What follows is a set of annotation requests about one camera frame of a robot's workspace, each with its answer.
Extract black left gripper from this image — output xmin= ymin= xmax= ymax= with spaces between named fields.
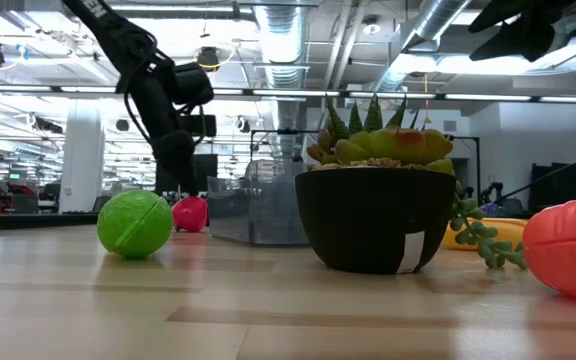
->
xmin=137 ymin=94 xmax=200 ymax=197

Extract red toy tomato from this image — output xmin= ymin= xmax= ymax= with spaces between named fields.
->
xmin=171 ymin=194 xmax=210 ymax=234

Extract green toy cabbage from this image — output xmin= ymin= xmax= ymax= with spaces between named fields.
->
xmin=96 ymin=188 xmax=174 ymax=260

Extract yellow toy banana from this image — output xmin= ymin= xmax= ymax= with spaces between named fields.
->
xmin=441 ymin=217 xmax=529 ymax=251

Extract orange ridged toy vegetable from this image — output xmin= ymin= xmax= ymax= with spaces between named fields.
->
xmin=521 ymin=197 xmax=576 ymax=303

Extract grey translucent plastic bin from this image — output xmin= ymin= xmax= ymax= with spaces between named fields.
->
xmin=206 ymin=159 xmax=314 ymax=247

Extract white building pillar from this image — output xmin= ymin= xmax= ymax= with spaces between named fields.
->
xmin=59 ymin=98 xmax=105 ymax=214

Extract black shelving unit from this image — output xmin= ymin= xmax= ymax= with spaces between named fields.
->
xmin=530 ymin=162 xmax=576 ymax=211

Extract long ceiling light strip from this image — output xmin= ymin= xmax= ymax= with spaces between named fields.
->
xmin=0 ymin=83 xmax=576 ymax=104

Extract green succulent plant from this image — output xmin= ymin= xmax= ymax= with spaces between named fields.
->
xmin=306 ymin=93 xmax=528 ymax=271

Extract black plant pot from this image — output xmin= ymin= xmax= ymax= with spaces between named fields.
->
xmin=295 ymin=167 xmax=458 ymax=275

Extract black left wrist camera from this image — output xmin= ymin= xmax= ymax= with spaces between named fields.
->
xmin=180 ymin=114 xmax=218 ymax=139

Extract black metal frame stand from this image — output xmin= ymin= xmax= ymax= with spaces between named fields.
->
xmin=446 ymin=134 xmax=482 ymax=202

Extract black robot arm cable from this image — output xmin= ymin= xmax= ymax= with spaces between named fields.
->
xmin=494 ymin=148 xmax=576 ymax=205

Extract black table edge frame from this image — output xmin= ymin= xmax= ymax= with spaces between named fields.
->
xmin=0 ymin=211 xmax=100 ymax=233

